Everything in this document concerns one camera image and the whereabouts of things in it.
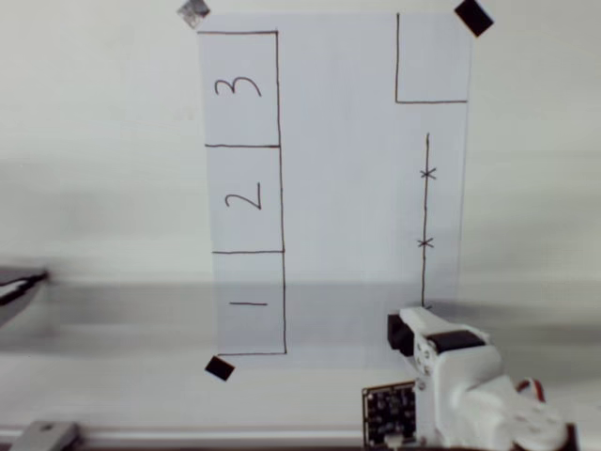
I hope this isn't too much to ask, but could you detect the black cube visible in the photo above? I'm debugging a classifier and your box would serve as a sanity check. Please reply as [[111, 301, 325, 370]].
[[387, 313, 417, 356]]

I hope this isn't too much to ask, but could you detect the white paper sheet with markings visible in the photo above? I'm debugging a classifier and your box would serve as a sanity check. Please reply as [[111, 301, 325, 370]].
[[195, 11, 473, 372]]

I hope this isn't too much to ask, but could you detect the black tape piece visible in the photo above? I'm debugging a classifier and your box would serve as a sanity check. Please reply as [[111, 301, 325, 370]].
[[454, 0, 496, 38], [204, 355, 236, 382]]

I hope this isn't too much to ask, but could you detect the grey tape piece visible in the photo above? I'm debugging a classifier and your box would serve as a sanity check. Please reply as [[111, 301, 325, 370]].
[[177, 0, 211, 30]]

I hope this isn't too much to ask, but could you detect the grey metal clamp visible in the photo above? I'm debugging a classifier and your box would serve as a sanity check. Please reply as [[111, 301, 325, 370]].
[[8, 420, 84, 451]]

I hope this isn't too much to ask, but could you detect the grey blurred pointed object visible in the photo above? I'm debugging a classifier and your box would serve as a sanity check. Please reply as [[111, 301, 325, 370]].
[[0, 265, 51, 330]]

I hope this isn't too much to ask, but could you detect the red looped servo cable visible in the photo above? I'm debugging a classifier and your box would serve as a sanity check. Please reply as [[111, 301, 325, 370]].
[[515, 377, 548, 403]]

